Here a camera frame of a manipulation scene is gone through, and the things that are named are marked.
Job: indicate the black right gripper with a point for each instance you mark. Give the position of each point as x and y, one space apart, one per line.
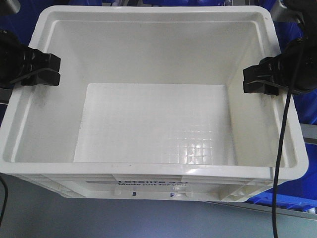
298 60

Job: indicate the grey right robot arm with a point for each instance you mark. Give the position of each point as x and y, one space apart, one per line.
303 12

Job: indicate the white plastic tote bin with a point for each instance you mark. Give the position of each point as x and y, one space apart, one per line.
150 105

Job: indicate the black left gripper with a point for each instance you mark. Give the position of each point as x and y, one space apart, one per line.
14 60

